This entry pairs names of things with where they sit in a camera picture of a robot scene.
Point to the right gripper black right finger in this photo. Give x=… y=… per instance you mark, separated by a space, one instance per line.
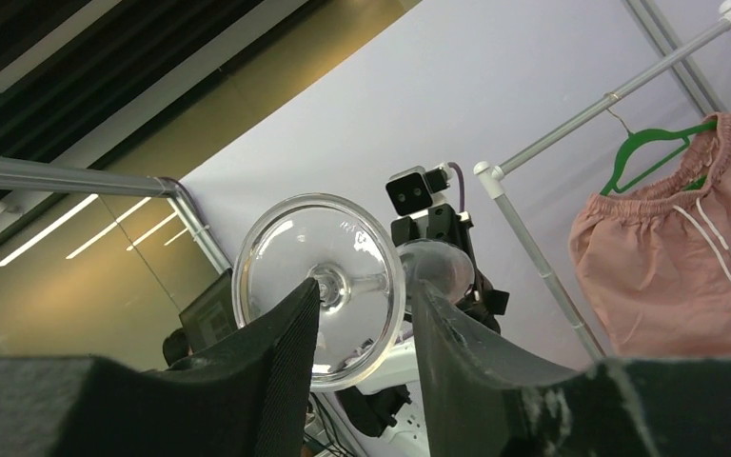
x=485 y=396

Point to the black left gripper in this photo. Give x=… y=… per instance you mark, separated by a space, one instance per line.
x=480 y=300

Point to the pink shorts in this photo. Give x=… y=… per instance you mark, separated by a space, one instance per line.
x=655 y=264

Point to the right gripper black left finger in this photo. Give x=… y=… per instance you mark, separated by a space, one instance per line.
x=244 y=396

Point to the black monitor screen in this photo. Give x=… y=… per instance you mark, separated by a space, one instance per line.
x=209 y=318

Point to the silver clothes rail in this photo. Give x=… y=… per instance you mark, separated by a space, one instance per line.
x=558 y=58

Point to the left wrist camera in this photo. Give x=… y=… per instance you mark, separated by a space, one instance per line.
x=417 y=188

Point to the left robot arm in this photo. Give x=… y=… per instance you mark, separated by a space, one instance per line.
x=391 y=391

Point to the silver ceiling frame tube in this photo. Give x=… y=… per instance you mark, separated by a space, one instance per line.
x=18 y=174

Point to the green clothes hanger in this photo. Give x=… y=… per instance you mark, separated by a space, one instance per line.
x=660 y=145

